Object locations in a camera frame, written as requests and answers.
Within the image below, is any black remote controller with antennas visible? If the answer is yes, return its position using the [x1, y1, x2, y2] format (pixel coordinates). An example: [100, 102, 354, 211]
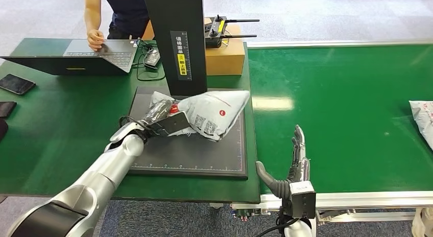
[204, 14, 260, 49]

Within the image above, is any brown cardboard box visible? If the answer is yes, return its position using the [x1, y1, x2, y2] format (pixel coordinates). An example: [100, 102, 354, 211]
[204, 17, 246, 77]

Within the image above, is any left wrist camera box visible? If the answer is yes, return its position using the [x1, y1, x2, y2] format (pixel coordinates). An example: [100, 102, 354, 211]
[148, 111, 191, 138]

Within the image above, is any black inbound scanner machine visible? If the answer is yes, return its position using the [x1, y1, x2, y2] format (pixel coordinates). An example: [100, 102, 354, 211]
[128, 0, 249, 180]

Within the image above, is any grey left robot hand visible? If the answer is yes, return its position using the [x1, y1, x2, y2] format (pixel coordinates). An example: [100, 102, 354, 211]
[140, 99, 178, 127]

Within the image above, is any black power adapter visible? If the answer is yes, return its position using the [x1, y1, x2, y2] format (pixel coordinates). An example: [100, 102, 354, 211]
[143, 48, 161, 69]

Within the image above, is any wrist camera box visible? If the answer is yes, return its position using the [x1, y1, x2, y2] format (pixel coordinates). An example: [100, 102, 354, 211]
[288, 181, 317, 220]
[148, 111, 191, 138]

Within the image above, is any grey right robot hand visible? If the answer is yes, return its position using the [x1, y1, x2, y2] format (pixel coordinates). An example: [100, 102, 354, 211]
[255, 124, 311, 200]

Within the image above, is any white knitted shoe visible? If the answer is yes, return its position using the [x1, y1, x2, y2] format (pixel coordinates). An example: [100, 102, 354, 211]
[411, 208, 433, 237]

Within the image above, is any green conveyor belt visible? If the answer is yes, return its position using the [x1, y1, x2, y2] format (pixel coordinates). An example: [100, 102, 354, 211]
[232, 39, 433, 223]

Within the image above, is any grey open laptop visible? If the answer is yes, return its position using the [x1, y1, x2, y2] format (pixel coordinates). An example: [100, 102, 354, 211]
[0, 38, 139, 77]

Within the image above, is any black smartphone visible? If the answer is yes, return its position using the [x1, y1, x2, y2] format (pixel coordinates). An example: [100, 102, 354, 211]
[0, 101, 17, 119]
[0, 74, 36, 96]

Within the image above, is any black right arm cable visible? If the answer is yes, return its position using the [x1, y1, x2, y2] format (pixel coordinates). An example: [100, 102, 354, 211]
[254, 208, 300, 237]

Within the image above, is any person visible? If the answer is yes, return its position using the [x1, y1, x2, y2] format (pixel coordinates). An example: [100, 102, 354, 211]
[84, 0, 155, 52]

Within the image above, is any green table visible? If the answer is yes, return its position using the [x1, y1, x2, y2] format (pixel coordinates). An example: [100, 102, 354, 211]
[0, 37, 261, 204]

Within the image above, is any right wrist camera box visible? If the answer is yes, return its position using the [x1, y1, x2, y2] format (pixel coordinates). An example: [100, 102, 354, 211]
[288, 181, 317, 220]

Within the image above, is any black laptop cable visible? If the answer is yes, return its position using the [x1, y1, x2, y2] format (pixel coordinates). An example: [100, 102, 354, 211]
[130, 38, 166, 82]

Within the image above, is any person's hand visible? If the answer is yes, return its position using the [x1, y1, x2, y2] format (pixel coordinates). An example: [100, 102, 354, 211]
[86, 29, 106, 53]

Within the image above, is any white red-printed plastic package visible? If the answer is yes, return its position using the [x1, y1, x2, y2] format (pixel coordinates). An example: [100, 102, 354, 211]
[149, 89, 251, 142]

